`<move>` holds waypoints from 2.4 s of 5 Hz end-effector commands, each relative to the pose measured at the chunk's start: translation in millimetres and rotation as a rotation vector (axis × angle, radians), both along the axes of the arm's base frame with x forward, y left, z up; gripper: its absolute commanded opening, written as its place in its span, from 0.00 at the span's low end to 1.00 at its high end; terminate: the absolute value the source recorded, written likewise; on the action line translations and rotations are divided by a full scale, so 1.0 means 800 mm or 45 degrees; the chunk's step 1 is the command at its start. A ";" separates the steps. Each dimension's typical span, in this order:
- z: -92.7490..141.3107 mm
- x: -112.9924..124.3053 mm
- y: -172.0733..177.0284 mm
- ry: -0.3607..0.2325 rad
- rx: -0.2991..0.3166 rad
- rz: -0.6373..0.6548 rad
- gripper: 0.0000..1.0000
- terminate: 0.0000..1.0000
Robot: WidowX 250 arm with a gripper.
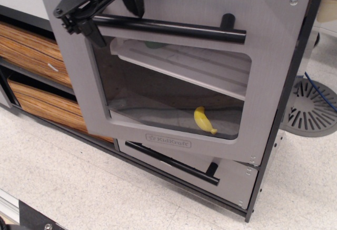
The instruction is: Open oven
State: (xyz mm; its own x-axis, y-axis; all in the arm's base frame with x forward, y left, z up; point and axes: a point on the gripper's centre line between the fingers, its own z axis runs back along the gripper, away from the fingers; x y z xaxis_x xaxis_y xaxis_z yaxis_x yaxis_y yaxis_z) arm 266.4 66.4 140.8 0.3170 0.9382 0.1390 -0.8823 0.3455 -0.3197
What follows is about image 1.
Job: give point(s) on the black oven door handle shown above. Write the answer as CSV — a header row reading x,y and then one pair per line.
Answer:
x,y
226,34

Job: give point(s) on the grey toy oven door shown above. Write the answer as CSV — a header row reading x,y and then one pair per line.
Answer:
x,y
274,22

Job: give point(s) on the green object inside oven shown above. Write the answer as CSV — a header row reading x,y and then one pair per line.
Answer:
x,y
154,45

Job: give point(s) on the white oven shelf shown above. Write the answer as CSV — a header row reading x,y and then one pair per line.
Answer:
x,y
220,71

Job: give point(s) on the upper wood-pattern storage bin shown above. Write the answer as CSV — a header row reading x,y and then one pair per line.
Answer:
x,y
33,52

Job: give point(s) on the wood-pattern storage bin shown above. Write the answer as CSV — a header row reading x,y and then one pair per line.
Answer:
x,y
47,102
33,52

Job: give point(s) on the lower wood-pattern storage bin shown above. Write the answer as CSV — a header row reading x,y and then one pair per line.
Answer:
x,y
47,102

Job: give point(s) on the yellow toy banana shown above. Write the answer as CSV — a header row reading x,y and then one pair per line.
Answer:
x,y
202,121

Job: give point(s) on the black plate with screw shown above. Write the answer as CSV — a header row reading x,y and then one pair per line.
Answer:
x,y
32,219

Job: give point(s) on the grey lower drawer front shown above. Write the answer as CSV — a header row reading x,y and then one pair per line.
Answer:
x,y
236,180

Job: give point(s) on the grey slotted round base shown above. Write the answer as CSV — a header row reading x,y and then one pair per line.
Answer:
x,y
312,110

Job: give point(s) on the black drawer handle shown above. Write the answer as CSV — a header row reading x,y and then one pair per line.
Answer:
x,y
207,176

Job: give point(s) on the black toy kitchen frame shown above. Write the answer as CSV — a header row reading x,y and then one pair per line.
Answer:
x,y
295,82

